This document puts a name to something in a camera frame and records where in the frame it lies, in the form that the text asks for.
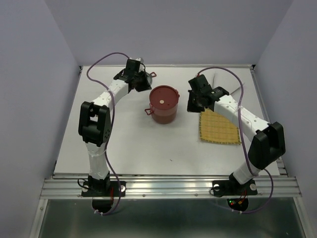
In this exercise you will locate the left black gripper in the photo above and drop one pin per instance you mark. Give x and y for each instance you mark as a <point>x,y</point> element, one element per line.
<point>145,86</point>

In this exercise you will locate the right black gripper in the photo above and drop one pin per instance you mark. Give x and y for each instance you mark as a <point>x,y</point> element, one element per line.
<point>190,107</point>

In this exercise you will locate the yellow bamboo mat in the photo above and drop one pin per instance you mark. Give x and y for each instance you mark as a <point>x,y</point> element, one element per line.
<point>215,128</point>

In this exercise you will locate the red steel lunch bowl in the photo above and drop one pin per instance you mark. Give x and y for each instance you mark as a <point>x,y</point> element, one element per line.
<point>163,119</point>

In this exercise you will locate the grey lid with red clips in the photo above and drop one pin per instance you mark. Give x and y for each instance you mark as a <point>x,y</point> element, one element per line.
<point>150,77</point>

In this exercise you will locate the red steel bowl with clips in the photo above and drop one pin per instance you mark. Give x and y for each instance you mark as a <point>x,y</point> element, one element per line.
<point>161,110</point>

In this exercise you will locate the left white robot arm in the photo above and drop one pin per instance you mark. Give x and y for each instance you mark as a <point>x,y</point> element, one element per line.
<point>97,118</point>

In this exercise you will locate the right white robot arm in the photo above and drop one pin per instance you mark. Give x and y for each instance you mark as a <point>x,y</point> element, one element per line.
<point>267,139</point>

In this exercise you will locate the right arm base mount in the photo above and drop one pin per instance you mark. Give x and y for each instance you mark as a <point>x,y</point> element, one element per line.
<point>237,193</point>

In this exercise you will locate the aluminium front rail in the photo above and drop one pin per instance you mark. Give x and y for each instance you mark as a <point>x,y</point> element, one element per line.
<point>160,187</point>

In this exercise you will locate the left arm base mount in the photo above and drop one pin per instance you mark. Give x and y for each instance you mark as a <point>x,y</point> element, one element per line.
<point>105,201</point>

